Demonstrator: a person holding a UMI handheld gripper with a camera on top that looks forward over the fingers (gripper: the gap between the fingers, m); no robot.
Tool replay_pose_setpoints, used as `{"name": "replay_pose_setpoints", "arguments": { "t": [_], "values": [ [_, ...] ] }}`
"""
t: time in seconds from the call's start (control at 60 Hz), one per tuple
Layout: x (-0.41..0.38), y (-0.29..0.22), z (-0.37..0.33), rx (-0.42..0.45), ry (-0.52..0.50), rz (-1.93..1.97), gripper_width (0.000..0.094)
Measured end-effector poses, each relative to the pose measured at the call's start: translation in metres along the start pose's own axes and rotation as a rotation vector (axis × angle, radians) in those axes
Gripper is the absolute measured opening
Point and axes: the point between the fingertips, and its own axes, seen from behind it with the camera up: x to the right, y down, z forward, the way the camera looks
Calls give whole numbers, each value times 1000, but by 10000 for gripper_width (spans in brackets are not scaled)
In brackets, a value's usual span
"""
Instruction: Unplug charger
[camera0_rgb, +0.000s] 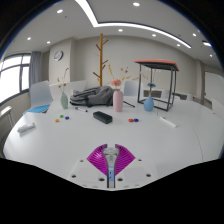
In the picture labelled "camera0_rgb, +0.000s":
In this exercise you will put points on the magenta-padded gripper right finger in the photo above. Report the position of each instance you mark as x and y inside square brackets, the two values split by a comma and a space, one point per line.
[135, 171]

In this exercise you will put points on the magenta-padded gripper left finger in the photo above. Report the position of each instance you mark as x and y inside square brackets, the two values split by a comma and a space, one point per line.
[87, 171]

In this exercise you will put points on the red round magnet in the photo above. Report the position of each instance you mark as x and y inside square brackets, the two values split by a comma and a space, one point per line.
[130, 120]

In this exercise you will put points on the blue round magnet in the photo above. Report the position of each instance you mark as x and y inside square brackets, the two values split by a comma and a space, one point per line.
[67, 117]
[136, 119]

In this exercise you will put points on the black rectangular box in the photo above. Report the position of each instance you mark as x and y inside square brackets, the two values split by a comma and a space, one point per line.
[102, 117]

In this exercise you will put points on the orange round magnet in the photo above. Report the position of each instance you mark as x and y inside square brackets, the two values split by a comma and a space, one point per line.
[57, 120]

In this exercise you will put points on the white remote control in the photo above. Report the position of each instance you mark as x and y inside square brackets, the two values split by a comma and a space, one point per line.
[167, 121]

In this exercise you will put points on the green round magnet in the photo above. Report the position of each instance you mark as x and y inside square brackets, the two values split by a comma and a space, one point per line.
[61, 116]

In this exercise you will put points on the black and white marker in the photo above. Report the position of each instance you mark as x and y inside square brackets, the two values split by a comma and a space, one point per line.
[81, 109]

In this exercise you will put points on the thin black stick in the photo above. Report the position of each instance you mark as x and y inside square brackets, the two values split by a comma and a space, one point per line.
[129, 104]

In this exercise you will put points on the blue vase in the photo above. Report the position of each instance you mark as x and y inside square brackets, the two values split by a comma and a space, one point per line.
[148, 104]

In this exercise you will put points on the pink vase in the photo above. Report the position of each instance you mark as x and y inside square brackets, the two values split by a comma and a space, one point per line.
[118, 100]

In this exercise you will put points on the green vase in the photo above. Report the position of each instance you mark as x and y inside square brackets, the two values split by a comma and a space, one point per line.
[64, 100]

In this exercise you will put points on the white whiteboard eraser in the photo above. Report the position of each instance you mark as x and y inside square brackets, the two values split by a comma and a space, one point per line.
[26, 127]

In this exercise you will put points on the grey backpack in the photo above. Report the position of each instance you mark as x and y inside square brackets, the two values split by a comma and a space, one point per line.
[93, 96]

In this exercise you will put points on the blue artificial flower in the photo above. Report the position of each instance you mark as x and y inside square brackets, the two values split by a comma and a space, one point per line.
[151, 85]

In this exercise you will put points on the pink artificial flower bouquet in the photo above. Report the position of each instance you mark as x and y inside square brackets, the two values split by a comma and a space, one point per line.
[116, 82]

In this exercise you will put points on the dried flower stems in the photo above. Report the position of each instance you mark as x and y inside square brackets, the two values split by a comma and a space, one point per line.
[62, 81]

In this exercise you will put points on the wooden coat rack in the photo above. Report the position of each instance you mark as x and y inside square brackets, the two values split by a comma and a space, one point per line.
[100, 58]

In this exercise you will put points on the grey curtain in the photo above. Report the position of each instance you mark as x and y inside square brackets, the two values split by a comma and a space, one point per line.
[35, 68]

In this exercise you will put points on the window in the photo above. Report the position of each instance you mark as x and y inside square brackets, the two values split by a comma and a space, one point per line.
[13, 76]

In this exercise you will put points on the long ceiling strip light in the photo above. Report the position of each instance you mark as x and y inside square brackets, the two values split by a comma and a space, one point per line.
[133, 25]

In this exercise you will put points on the round ceiling spotlights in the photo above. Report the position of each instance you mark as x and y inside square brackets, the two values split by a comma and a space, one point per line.
[136, 4]

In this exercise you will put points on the black frame orange-topped stand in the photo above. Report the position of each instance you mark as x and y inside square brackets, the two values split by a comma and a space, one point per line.
[156, 64]

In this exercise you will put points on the round wall clock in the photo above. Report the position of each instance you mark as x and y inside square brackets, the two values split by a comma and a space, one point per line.
[58, 55]

